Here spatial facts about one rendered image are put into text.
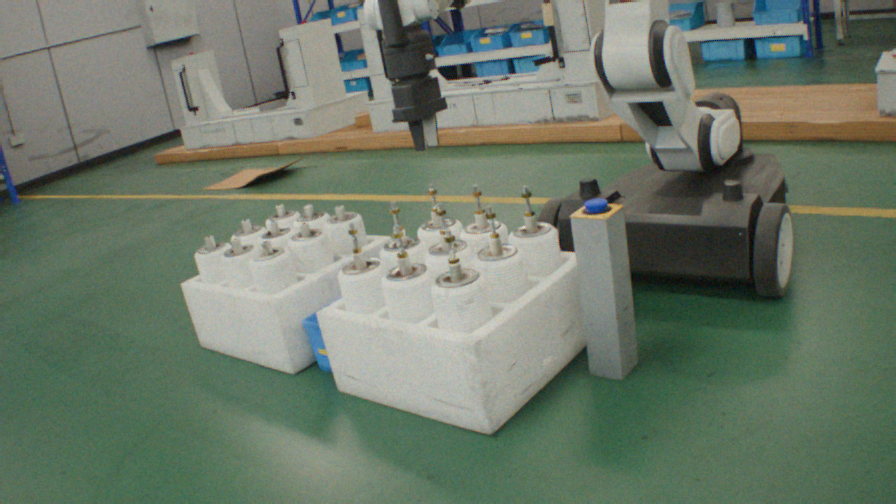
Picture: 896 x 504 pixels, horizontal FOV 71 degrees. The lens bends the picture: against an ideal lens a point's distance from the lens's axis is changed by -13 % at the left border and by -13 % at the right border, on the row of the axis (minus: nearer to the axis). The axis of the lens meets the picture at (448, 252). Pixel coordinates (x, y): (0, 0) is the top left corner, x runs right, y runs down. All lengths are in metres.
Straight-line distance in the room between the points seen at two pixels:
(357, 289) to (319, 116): 3.31
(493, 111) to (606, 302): 2.44
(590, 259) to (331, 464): 0.57
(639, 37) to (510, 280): 0.57
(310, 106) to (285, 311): 3.15
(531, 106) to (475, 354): 2.45
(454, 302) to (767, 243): 0.66
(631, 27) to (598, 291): 0.56
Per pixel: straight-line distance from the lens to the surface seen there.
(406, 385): 1.30
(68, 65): 7.64
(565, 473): 1.11
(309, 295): 1.58
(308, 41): 4.59
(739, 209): 1.52
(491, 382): 1.19
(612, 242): 1.22
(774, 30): 5.68
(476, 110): 3.67
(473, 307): 1.17
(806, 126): 2.96
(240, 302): 1.63
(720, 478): 1.08
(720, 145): 1.75
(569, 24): 3.38
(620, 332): 1.28
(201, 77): 5.72
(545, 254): 1.35
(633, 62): 1.48
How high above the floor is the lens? 0.68
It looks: 19 degrees down
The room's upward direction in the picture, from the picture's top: 11 degrees counter-clockwise
